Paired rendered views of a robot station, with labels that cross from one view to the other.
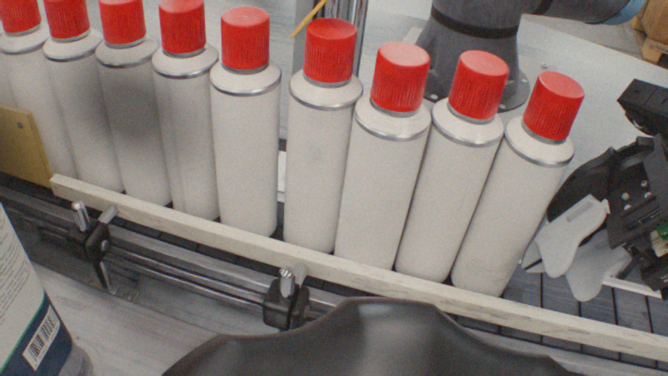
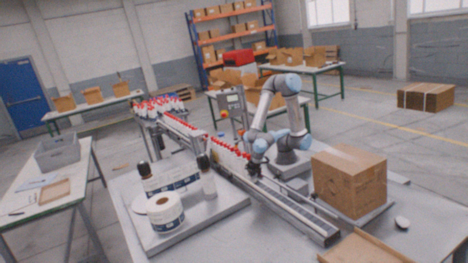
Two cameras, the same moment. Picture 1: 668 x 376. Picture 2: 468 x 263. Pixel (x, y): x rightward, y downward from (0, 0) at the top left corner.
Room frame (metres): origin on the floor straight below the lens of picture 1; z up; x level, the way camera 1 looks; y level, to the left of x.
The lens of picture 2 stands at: (-0.80, -1.42, 1.89)
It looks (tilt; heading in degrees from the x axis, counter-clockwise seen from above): 20 degrees down; 53
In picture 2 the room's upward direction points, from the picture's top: 11 degrees counter-clockwise
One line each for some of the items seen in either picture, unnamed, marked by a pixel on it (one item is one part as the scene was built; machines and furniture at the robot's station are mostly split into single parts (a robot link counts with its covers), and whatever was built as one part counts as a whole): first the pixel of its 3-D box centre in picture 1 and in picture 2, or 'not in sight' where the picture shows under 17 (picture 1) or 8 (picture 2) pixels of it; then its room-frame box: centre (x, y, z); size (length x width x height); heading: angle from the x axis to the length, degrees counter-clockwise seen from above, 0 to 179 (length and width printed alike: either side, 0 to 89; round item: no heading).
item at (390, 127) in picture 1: (380, 177); (241, 164); (0.28, -0.03, 0.98); 0.05 x 0.05 x 0.20
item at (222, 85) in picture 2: not in sight; (227, 83); (2.22, 2.38, 0.97); 0.44 x 0.38 x 0.37; 168
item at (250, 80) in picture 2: not in sight; (257, 88); (2.04, 1.50, 0.96); 0.53 x 0.45 x 0.37; 165
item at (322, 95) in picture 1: (320, 149); (238, 161); (0.31, 0.01, 0.98); 0.05 x 0.05 x 0.20
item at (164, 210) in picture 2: not in sight; (165, 211); (-0.31, 0.00, 0.95); 0.20 x 0.20 x 0.14
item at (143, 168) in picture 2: not in sight; (148, 180); (-0.26, 0.29, 1.04); 0.09 x 0.09 x 0.29
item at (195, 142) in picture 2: not in sight; (201, 146); (0.29, 0.45, 1.01); 0.14 x 0.13 x 0.26; 79
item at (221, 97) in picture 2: not in sight; (230, 103); (0.40, 0.10, 1.38); 0.17 x 0.10 x 0.19; 134
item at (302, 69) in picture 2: not in sight; (297, 81); (4.45, 2.64, 0.39); 2.20 x 0.80 x 0.78; 73
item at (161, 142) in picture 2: not in sight; (156, 138); (0.54, 1.94, 0.71); 0.15 x 0.12 x 0.34; 169
